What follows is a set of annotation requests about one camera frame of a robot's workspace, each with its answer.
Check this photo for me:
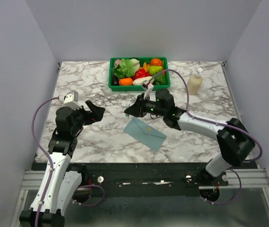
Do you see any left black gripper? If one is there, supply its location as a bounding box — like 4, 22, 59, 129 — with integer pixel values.
70, 100, 106, 136

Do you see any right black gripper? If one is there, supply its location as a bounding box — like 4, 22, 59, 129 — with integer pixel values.
125, 93, 166, 117

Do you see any blue-grey envelope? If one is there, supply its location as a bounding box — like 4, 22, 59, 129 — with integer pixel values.
123, 118, 167, 151

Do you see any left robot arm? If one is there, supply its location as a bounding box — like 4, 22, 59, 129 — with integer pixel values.
19, 100, 105, 227

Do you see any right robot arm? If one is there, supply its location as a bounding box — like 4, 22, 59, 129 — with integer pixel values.
124, 89, 255, 185

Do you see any green plastic crate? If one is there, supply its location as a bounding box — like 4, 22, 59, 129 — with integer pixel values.
108, 57, 168, 92

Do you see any white radish toy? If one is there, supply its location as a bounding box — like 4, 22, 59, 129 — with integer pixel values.
132, 76, 154, 86

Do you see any orange carrot toy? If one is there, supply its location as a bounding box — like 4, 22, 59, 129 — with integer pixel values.
119, 78, 133, 86

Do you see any red pepper toy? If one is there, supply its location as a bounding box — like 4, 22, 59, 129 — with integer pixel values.
132, 69, 150, 80

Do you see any green pepper toy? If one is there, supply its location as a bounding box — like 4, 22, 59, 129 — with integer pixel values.
153, 73, 167, 86

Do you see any green lettuce toy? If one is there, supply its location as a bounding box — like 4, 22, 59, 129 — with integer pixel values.
113, 59, 140, 79

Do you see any green pear toy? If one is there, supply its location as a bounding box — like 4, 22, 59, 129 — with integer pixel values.
148, 65, 163, 76

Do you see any orange pumpkin toy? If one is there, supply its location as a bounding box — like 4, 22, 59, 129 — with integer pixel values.
149, 58, 163, 67

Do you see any beige pump bottle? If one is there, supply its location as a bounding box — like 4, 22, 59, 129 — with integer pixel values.
187, 68, 203, 95

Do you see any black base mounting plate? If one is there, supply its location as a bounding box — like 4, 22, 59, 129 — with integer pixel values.
32, 163, 228, 198

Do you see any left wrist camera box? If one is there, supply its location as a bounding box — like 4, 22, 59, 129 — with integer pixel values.
58, 91, 81, 110

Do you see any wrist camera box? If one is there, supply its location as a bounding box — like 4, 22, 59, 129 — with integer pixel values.
58, 91, 81, 110
141, 80, 154, 99

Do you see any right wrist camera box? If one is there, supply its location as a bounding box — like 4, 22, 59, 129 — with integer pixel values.
141, 80, 154, 99

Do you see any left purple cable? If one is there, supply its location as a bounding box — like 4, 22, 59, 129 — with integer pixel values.
31, 95, 105, 227

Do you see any aluminium frame rail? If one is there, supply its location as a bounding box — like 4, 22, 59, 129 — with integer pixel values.
224, 168, 269, 188

